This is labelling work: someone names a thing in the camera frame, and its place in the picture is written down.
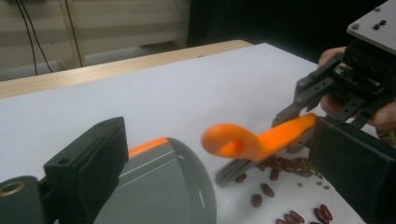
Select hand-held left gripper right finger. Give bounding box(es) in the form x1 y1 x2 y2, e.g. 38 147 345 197
308 116 396 224

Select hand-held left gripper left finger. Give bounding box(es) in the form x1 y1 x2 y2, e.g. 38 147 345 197
43 116 130 224

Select pile of green mung beans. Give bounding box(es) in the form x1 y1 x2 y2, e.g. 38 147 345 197
295 157 332 190

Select red kidney beans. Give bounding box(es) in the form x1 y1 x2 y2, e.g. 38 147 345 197
234 153 334 224

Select orange brush with grey bristles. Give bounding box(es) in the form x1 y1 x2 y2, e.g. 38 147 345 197
201 112 318 188

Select grey dustpan with orange lip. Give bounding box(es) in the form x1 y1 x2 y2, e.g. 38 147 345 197
92 136 218 224

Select beige wooden cabinet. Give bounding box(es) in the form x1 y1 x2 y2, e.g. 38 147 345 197
0 0 191 82

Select black cable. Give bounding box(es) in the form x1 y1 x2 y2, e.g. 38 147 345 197
15 0 39 77
21 0 54 74

